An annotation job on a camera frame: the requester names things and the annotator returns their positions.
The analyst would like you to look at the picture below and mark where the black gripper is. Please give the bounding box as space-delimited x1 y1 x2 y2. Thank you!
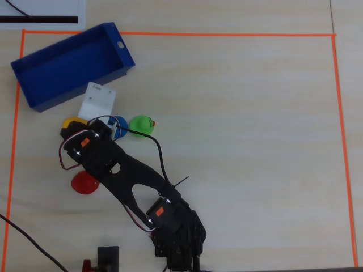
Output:
60 118 115 142

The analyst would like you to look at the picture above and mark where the yellow rubber duck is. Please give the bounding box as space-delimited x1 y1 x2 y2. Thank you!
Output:
62 116 89 130

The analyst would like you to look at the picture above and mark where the blue rubber duck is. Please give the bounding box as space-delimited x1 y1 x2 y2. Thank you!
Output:
108 115 129 139

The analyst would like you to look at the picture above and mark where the green rubber duck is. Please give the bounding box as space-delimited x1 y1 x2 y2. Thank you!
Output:
129 114 157 139

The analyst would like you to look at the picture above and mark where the red rubber duck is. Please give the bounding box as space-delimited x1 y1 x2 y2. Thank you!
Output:
71 169 100 196

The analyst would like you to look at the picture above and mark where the blue plastic box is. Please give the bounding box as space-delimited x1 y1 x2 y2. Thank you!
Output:
10 22 136 113

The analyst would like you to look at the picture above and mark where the black zip tie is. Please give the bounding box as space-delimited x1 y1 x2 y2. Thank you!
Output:
173 176 190 188

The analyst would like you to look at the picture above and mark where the long orange tape strip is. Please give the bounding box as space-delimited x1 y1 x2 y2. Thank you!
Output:
22 29 337 38

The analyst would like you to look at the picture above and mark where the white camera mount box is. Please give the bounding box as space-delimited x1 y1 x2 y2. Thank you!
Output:
77 81 117 125

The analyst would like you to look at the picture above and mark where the black camera cable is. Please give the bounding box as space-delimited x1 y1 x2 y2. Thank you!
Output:
87 114 174 188

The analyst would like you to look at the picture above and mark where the thick black cable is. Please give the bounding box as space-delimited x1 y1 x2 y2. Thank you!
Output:
0 213 69 272

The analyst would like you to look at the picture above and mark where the thin black cable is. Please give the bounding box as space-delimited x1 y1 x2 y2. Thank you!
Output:
5 0 32 18

